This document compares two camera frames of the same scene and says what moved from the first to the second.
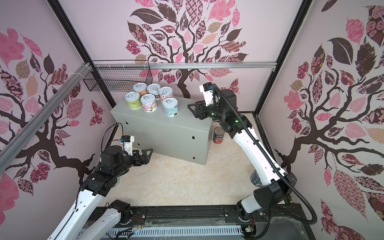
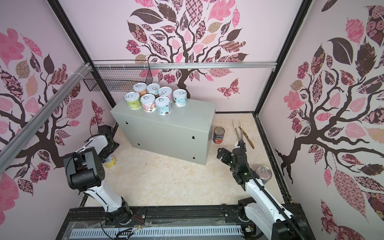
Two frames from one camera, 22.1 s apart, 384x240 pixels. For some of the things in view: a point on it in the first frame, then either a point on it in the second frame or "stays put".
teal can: (170, 106) to (163, 106)
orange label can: (141, 88) stays put
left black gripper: (146, 159) to (103, 155)
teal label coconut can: (153, 89) stays put
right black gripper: (201, 110) to (228, 154)
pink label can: (149, 103) stays put
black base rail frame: (283, 222) stays put
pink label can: (165, 92) stays put
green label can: (133, 99) stays put
